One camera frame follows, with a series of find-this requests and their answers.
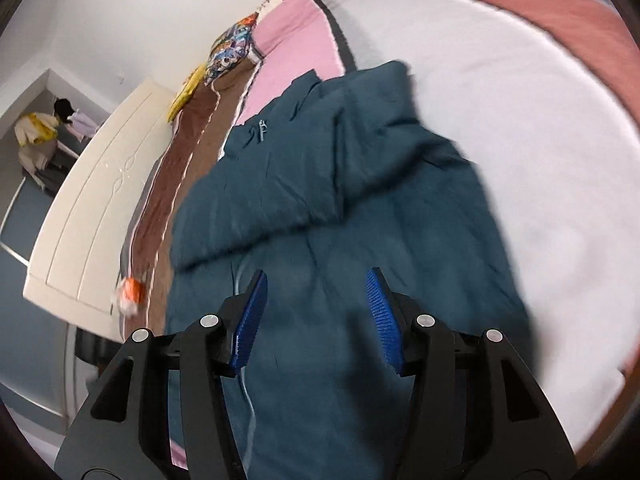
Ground colourful patterned pillow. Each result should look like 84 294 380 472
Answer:
204 12 258 84

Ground striped patchwork bed blanket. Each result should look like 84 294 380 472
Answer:
122 0 639 465

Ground teal quilted puffer jacket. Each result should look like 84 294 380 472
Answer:
166 61 535 479

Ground orange and clear plastic package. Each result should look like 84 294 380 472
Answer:
111 278 145 318

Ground white bed headboard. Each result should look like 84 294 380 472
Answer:
23 79 174 341

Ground yellow cloth on bed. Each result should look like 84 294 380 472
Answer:
167 64 206 122

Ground clothes hanging on rack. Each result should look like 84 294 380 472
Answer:
13 98 100 197

